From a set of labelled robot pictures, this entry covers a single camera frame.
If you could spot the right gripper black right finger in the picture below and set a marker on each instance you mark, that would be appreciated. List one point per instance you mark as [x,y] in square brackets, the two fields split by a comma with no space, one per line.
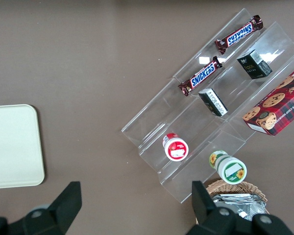
[210,220]

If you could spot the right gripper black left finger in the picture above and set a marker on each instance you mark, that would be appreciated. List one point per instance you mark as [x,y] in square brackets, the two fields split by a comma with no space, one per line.
[61,210]

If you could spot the light wicker basket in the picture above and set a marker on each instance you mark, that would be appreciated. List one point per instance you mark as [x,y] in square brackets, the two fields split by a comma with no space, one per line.
[235,187]

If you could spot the cream plastic tray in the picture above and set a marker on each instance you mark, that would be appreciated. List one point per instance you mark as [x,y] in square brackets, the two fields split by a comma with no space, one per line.
[12,147]

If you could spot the silver foil packet stack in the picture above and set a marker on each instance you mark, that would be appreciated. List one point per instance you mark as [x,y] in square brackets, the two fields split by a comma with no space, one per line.
[247,206]

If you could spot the green sunflower yogurt cup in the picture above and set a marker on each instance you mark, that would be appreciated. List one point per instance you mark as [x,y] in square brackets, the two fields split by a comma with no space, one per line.
[231,170]

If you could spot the red lidded yogurt cup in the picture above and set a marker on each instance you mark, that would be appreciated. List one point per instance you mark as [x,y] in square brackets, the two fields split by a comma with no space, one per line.
[177,149]

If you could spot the clear acrylic stepped shelf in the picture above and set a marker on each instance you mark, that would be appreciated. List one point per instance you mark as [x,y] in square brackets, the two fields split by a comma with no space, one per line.
[186,117]

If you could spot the small black carton box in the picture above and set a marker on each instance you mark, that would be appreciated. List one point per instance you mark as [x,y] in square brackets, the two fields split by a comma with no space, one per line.
[253,64]
[214,101]

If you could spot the red tartan cookie box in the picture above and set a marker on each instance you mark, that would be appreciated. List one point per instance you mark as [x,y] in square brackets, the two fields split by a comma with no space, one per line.
[281,102]

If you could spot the Snickers chocolate bar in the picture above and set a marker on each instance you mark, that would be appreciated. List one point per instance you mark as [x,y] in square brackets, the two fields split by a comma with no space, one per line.
[202,74]
[238,34]

